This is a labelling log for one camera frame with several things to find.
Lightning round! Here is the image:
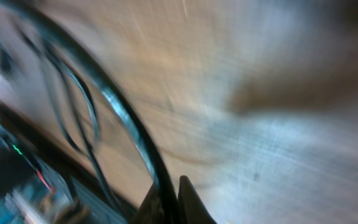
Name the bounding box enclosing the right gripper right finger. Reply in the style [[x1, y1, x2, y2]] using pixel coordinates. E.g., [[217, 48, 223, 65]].
[[178, 175, 216, 224]]

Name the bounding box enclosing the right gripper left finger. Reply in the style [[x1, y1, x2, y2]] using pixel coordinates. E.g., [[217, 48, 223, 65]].
[[129, 183, 165, 224]]

